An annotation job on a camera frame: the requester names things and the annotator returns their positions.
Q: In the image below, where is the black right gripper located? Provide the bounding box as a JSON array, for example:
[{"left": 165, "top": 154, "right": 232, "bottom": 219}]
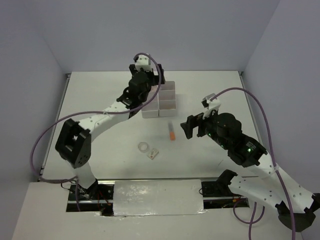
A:
[{"left": 180, "top": 106, "right": 229, "bottom": 150}]

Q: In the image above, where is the orange highlighter clear cap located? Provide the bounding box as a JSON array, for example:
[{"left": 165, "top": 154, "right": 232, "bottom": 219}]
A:
[{"left": 167, "top": 121, "right": 176, "bottom": 141}]

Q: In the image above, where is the white red staple box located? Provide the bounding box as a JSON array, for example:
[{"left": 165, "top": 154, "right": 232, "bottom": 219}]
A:
[{"left": 147, "top": 148, "right": 159, "bottom": 160}]

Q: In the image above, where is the clear tape roll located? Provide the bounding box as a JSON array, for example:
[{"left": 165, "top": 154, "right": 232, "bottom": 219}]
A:
[{"left": 137, "top": 142, "right": 149, "bottom": 153}]

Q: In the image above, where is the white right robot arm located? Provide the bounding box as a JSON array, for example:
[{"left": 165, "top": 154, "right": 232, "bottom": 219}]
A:
[{"left": 180, "top": 110, "right": 320, "bottom": 233}]

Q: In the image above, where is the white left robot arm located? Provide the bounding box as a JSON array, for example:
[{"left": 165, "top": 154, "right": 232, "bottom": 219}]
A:
[{"left": 55, "top": 64, "right": 165, "bottom": 200}]

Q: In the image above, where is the white right divided container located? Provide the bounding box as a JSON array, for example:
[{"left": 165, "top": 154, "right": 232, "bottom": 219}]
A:
[{"left": 158, "top": 81, "right": 177, "bottom": 117}]

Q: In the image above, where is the white divided container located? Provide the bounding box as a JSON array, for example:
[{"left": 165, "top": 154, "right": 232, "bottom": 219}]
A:
[
  {"left": 158, "top": 81, "right": 177, "bottom": 117},
  {"left": 141, "top": 86, "right": 159, "bottom": 119}
]

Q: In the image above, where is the white left divided container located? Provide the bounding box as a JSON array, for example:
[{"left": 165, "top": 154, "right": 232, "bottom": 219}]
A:
[{"left": 141, "top": 86, "right": 159, "bottom": 119}]

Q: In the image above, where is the silver foil cover plate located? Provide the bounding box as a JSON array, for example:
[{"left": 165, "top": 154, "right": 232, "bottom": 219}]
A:
[{"left": 113, "top": 179, "right": 205, "bottom": 217}]

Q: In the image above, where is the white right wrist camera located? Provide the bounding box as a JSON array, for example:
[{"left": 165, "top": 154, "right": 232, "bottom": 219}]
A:
[{"left": 201, "top": 93, "right": 221, "bottom": 120}]

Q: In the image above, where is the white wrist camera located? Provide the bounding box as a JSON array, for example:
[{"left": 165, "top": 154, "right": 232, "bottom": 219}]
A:
[
  {"left": 134, "top": 54, "right": 153, "bottom": 72},
  {"left": 201, "top": 93, "right": 221, "bottom": 120}
]

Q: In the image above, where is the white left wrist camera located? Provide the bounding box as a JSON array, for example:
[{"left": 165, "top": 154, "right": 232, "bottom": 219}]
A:
[{"left": 134, "top": 54, "right": 153, "bottom": 72}]

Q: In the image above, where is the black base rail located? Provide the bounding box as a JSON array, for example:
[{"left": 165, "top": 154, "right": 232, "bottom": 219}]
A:
[{"left": 65, "top": 178, "right": 249, "bottom": 217}]

